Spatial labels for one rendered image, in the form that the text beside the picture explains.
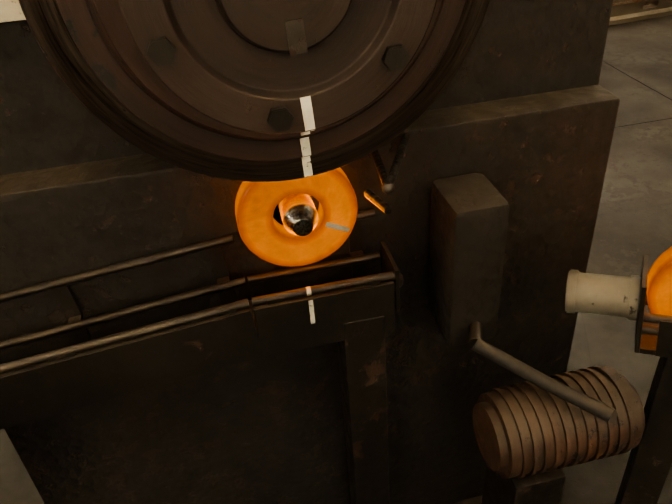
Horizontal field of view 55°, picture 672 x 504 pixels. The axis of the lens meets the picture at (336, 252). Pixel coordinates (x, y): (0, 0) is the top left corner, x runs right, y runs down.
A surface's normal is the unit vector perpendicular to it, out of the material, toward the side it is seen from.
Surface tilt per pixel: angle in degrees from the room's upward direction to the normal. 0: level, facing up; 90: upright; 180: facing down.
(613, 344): 0
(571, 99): 0
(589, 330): 0
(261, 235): 90
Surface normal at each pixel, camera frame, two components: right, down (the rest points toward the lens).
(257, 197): 0.22, 0.55
